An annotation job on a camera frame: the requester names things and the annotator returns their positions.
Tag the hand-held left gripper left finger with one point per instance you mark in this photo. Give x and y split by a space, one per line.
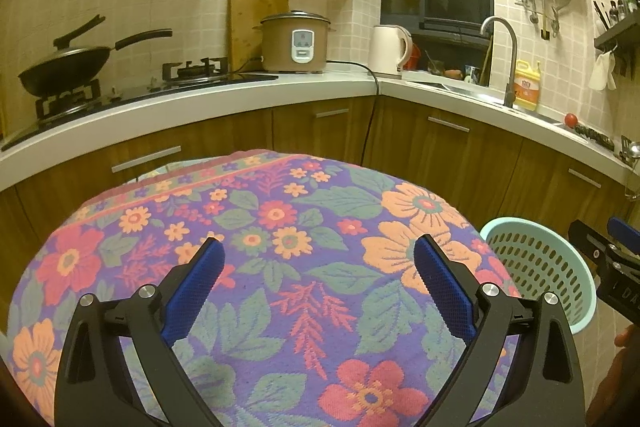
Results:
197 287

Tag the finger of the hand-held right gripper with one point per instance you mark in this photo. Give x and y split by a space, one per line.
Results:
625 232
592 242

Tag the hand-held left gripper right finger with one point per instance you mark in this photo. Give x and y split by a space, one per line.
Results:
445 287

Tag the light blue perforated plastic basket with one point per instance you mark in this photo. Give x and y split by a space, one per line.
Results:
535 257

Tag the person's right hand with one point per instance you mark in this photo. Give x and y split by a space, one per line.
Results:
625 387

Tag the metal ladle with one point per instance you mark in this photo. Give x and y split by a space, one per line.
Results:
631 149

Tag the dark food pile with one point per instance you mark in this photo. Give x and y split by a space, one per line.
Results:
595 136

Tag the purple floral cloth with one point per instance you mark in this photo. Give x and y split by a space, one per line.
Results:
300 232

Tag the red tomato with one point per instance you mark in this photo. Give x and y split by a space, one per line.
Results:
570 119

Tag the white hanging glove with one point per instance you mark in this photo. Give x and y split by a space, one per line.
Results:
602 72

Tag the yellow dish soap bottle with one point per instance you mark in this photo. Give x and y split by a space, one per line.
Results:
527 89

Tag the wooden kitchen base cabinets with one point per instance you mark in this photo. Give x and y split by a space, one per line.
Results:
300 132

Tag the steel kitchen sink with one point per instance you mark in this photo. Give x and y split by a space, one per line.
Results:
475 94

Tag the white kitchen countertop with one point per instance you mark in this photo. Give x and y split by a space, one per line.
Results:
200 94

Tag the steel faucet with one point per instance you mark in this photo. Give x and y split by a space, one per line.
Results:
510 57

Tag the black gas stove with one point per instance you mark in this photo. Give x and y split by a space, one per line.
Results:
150 89

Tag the small metal cup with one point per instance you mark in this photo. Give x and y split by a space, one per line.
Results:
471 74

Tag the red plastic basin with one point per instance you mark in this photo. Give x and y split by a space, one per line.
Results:
412 57

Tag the white electric kettle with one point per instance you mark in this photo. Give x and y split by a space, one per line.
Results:
387 52

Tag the brown rice cooker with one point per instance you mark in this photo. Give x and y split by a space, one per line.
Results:
280 47

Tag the black wok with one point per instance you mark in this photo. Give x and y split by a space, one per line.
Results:
65 67

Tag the wooden cutting board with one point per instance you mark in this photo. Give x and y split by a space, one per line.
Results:
245 17

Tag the dark wall shelf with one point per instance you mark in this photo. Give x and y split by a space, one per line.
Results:
617 32

